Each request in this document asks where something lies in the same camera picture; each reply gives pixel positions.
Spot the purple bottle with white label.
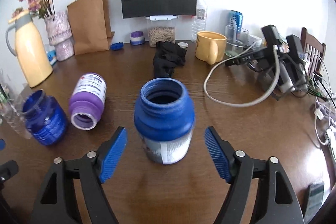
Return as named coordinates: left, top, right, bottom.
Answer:
left=69, top=73, right=107, bottom=130

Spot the blue drink can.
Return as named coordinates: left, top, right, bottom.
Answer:
left=229, top=10, right=243, bottom=38

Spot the blue bottle with white label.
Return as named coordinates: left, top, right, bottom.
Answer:
left=134, top=78, right=195, bottom=165

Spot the brown paper bag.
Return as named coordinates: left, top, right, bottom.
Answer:
left=67, top=0, right=114, bottom=55

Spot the dark smartphone on table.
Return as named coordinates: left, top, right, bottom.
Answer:
left=302, top=182, right=325, bottom=223

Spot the white thick cable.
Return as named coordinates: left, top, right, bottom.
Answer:
left=203, top=41, right=281, bottom=108

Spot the black crumpled cloth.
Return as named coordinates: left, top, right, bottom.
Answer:
left=153, top=41, right=187, bottom=79

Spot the clear jar with seeds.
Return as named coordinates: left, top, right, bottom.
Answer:
left=145, top=15, right=178, bottom=47

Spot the clear plastic cup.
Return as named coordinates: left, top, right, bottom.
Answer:
left=1, top=96, right=32, bottom=139

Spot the clear drinking glass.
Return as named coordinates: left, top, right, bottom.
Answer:
left=225, top=25, right=249, bottom=57

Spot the yellow ceramic mug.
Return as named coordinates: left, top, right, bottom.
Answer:
left=195, top=31, right=227, bottom=65

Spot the yellow thermos jug grey handle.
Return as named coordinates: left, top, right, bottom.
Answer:
left=5, top=10, right=53, bottom=88

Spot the small purple white jar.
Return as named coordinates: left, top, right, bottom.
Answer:
left=130, top=31, right=145, bottom=46

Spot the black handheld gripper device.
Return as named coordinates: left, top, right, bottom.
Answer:
left=224, top=25, right=308, bottom=95

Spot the small blue white box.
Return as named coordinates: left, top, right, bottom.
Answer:
left=47, top=50, right=57, bottom=66

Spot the pink textured vase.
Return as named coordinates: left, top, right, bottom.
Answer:
left=45, top=11, right=74, bottom=61

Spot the blue bottle cap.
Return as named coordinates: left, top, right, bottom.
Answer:
left=109, top=42, right=124, bottom=51

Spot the dark blue translucent bottle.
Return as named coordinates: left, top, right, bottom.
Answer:
left=22, top=90, right=68, bottom=146

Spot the clear plastic water bottle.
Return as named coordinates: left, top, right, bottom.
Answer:
left=191, top=0, right=207, bottom=43

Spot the brown wooden chair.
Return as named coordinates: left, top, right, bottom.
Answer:
left=300, top=27, right=326, bottom=76

